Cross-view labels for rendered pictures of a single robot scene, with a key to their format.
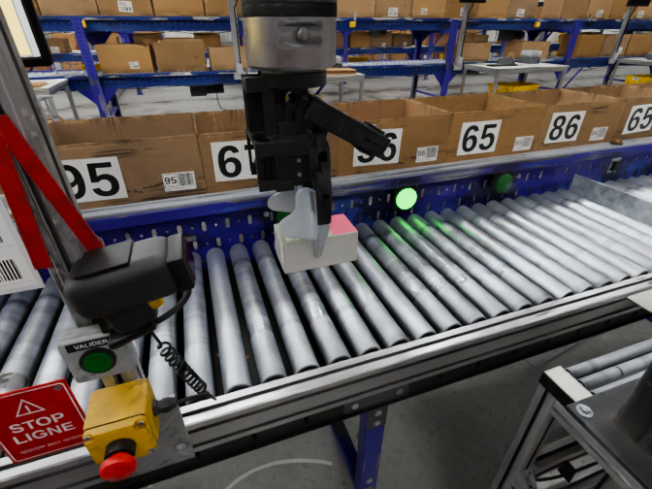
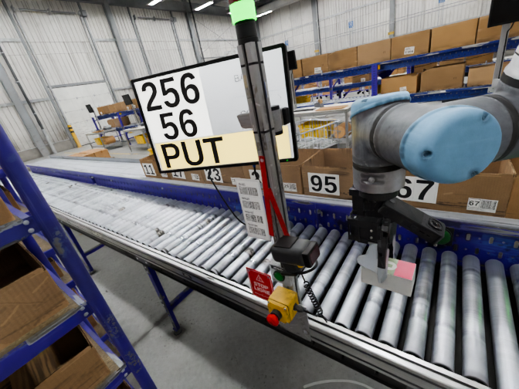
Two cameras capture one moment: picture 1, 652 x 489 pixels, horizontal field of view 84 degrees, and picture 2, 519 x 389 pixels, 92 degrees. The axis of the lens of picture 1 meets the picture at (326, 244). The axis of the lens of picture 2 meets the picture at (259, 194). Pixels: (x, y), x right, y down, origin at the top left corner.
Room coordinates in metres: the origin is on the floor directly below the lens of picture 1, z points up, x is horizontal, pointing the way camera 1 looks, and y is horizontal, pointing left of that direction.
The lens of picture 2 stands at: (-0.01, -0.22, 1.48)
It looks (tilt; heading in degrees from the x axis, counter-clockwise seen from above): 24 degrees down; 59
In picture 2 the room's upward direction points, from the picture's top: 11 degrees counter-clockwise
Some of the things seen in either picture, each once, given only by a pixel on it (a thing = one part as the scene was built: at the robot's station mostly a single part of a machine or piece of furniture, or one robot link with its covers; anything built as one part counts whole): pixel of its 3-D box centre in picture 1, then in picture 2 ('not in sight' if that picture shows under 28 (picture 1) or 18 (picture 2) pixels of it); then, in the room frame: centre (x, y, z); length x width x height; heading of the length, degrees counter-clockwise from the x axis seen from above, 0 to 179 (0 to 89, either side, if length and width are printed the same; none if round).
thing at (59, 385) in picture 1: (65, 414); (269, 288); (0.29, 0.34, 0.85); 0.16 x 0.01 x 0.13; 110
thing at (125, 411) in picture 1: (153, 417); (293, 310); (0.29, 0.23, 0.84); 0.15 x 0.09 x 0.07; 110
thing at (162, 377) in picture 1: (164, 320); (330, 268); (0.60, 0.36, 0.72); 0.52 x 0.05 x 0.05; 20
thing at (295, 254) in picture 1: (315, 242); (387, 272); (0.42, 0.01, 1.04); 0.10 x 0.06 x 0.05; 108
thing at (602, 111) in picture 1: (548, 117); not in sight; (1.53, -0.91, 0.96); 0.39 x 0.29 x 0.17; 110
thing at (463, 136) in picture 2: not in sight; (432, 138); (0.37, -0.07, 1.36); 0.12 x 0.12 x 0.09; 62
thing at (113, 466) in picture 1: (119, 458); (274, 316); (0.24, 0.25, 0.84); 0.04 x 0.04 x 0.04; 20
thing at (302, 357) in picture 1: (278, 296); (401, 288); (0.69, 0.11, 0.72); 0.52 x 0.05 x 0.05; 20
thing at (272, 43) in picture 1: (291, 46); (378, 177); (0.41, 0.03, 1.27); 0.10 x 0.09 x 0.05; 18
